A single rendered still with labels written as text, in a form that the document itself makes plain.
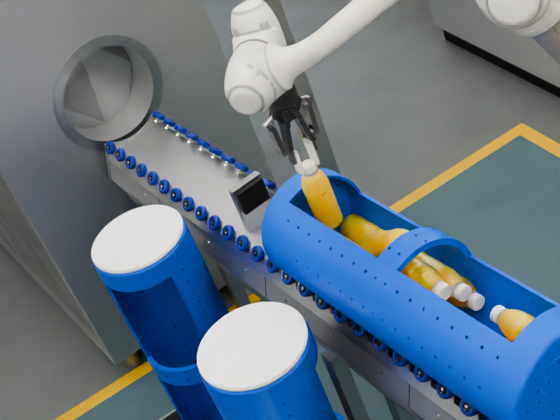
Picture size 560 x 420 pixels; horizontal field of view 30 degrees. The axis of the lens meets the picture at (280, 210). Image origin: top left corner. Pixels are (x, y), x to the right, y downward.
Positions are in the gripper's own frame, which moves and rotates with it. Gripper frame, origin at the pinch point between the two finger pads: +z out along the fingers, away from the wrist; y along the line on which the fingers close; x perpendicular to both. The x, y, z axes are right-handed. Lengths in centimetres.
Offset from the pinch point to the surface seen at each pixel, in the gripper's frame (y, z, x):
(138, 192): 14, 45, -99
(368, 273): 9.3, 14.4, 29.5
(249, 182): -0.4, 25.4, -40.2
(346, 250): 8.0, 13.2, 20.3
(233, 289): -4, 112, -110
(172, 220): 21, 29, -52
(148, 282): 38, 35, -43
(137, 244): 33, 29, -52
